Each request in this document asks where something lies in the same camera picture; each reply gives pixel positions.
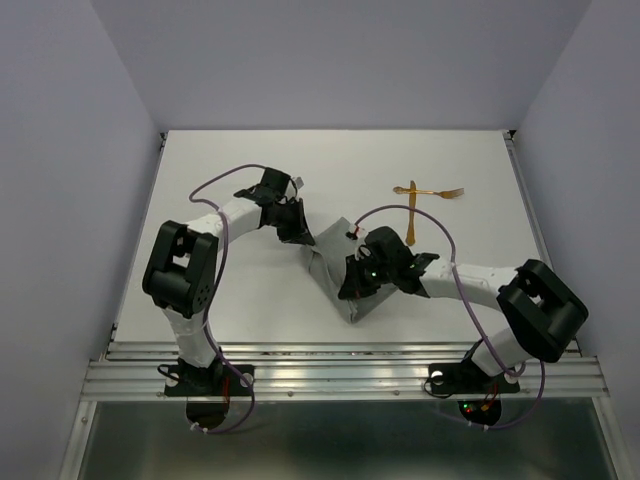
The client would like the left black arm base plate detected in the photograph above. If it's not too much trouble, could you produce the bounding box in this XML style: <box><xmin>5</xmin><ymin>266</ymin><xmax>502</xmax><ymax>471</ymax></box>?
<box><xmin>157</xmin><ymin>362</ymin><xmax>250</xmax><ymax>398</ymax></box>

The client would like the gold knife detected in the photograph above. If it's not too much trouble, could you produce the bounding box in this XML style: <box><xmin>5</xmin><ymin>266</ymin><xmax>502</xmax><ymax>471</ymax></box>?
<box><xmin>406</xmin><ymin>180</ymin><xmax>417</xmax><ymax>246</ymax></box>

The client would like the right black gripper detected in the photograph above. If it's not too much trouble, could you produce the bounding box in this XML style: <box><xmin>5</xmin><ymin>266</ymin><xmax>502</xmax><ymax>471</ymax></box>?
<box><xmin>337</xmin><ymin>252</ymin><xmax>395</xmax><ymax>300</ymax></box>

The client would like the gold fork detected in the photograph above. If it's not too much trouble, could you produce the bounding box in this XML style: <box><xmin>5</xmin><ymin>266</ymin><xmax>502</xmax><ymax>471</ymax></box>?
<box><xmin>392</xmin><ymin>186</ymin><xmax>465</xmax><ymax>200</ymax></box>

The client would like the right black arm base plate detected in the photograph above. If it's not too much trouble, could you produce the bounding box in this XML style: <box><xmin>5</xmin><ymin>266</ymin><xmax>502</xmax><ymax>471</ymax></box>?
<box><xmin>423</xmin><ymin>358</ymin><xmax>520</xmax><ymax>398</ymax></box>

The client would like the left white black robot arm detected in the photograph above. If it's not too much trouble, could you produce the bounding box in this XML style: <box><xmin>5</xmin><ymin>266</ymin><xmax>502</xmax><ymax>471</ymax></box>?
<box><xmin>142</xmin><ymin>166</ymin><xmax>315</xmax><ymax>394</ymax></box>

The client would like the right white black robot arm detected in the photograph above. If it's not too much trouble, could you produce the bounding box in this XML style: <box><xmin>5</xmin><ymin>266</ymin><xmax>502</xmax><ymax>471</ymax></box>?
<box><xmin>338</xmin><ymin>226</ymin><xmax>589</xmax><ymax>396</ymax></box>

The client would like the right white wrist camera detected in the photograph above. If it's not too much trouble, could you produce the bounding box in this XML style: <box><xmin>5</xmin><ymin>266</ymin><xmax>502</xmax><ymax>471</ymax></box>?
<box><xmin>345</xmin><ymin>224</ymin><xmax>368</xmax><ymax>244</ymax></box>

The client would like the aluminium right side rail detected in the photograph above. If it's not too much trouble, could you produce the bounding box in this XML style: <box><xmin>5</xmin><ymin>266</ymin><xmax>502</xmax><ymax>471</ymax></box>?
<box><xmin>497</xmin><ymin>132</ymin><xmax>589</xmax><ymax>363</ymax></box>

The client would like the aluminium front rail frame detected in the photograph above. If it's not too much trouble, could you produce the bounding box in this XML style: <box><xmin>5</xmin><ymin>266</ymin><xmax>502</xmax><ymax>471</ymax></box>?
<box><xmin>60</xmin><ymin>340</ymin><xmax>633</xmax><ymax>479</ymax></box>

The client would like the grey cloth napkin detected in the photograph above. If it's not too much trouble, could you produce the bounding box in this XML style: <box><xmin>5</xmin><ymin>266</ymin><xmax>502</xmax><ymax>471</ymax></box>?
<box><xmin>302</xmin><ymin>217</ymin><xmax>398</xmax><ymax>324</ymax></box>

